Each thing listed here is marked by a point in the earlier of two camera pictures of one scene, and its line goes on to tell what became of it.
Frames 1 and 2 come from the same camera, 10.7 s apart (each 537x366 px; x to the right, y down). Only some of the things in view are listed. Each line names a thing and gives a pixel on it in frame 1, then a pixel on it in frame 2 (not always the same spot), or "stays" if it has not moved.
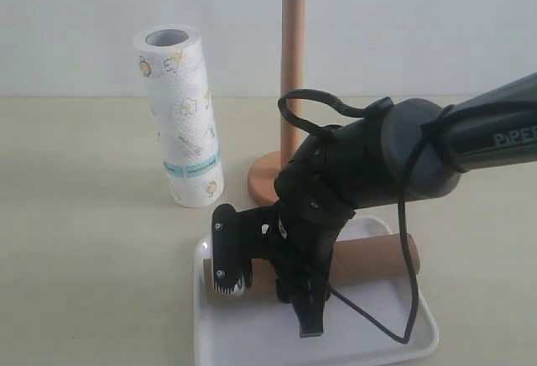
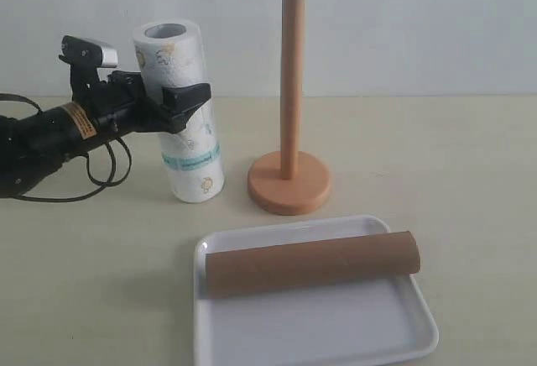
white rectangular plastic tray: (268, 334) stays
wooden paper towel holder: (263, 175) stays
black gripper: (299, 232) to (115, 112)
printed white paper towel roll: (174, 60) stays
